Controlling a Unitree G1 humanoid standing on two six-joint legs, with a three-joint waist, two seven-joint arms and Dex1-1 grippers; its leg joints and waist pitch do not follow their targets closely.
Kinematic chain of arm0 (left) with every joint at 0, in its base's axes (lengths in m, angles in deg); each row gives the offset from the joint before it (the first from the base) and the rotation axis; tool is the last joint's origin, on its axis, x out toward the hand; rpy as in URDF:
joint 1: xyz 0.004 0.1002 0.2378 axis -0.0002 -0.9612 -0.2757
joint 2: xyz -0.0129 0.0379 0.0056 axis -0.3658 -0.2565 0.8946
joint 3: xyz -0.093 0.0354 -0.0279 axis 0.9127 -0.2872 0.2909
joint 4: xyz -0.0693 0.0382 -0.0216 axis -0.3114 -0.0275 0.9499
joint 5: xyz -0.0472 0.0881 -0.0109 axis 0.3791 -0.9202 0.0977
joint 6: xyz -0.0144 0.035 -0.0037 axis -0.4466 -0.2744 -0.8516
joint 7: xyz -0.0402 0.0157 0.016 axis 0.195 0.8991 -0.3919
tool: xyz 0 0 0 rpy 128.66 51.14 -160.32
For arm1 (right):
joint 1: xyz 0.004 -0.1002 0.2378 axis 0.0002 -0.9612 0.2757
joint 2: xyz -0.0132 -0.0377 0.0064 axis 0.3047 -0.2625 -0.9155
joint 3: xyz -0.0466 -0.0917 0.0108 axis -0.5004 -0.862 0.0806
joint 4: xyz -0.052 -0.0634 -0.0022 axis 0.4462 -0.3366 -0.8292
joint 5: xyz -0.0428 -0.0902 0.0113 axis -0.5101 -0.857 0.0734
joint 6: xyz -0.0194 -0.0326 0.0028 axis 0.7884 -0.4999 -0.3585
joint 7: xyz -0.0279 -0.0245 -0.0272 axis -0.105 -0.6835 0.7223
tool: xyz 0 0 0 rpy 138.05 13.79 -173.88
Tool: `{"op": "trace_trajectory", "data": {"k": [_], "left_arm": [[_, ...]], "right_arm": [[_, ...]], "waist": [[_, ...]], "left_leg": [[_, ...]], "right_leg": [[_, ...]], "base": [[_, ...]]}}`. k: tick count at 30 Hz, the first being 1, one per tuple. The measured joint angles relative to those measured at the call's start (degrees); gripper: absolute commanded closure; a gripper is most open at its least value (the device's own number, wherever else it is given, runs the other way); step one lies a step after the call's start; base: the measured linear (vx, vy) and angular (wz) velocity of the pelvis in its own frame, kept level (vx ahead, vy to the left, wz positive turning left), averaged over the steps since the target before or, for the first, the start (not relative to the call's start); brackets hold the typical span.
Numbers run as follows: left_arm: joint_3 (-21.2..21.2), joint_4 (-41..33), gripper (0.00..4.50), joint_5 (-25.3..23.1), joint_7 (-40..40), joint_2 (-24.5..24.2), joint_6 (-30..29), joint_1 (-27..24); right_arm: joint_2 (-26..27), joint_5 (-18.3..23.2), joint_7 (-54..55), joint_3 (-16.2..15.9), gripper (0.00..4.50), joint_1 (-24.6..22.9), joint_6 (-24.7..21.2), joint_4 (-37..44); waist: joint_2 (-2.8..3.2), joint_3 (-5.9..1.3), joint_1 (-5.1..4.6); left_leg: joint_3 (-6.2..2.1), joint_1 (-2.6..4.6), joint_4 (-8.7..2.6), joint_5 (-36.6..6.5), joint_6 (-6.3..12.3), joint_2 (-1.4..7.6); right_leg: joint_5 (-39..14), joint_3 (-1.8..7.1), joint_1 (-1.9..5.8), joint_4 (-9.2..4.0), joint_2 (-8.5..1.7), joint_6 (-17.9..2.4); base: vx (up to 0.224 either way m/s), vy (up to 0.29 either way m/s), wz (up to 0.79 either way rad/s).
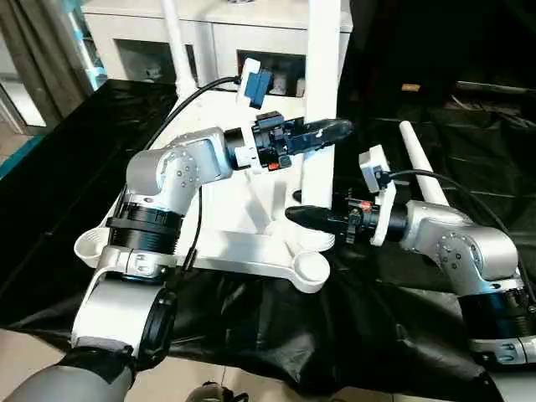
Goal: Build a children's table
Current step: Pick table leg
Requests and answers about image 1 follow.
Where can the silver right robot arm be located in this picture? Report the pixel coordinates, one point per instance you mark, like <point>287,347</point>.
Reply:
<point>460,247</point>

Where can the black work mat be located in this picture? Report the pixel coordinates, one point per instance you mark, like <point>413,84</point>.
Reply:
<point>335,326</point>

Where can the light blue frame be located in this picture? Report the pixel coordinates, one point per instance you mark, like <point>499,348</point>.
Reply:
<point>88,54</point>

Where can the white plastic table top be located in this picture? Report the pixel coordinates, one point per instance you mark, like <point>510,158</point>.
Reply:
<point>234,251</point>

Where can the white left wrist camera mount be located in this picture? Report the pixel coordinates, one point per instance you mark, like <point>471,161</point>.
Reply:
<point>251,65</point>

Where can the white plastic table leg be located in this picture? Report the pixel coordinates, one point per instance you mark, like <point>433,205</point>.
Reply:
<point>419,159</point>
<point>322,84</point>
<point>176,42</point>

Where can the white glass-door cabinet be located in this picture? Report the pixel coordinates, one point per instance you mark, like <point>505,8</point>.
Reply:
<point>142,29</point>

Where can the grey curtain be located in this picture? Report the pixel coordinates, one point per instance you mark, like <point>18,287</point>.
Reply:
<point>37,54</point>

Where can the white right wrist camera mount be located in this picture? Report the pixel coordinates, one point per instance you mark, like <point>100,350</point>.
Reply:
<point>368,161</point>

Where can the black furniture unit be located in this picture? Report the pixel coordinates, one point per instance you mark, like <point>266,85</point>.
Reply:
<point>439,42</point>

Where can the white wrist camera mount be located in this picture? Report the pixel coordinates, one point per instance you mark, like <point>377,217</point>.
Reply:
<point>368,161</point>
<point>251,65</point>

